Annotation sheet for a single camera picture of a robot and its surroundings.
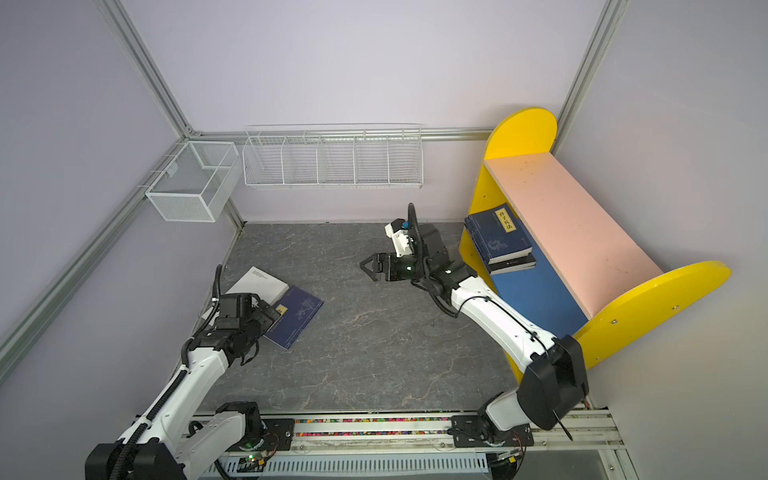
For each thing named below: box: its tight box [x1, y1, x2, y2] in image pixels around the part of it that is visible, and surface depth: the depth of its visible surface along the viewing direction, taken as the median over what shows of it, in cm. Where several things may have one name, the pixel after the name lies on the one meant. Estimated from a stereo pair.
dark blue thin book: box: [263, 285, 325, 350], surface depth 96 cm
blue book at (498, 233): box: [464, 203, 533, 265], surface depth 91 cm
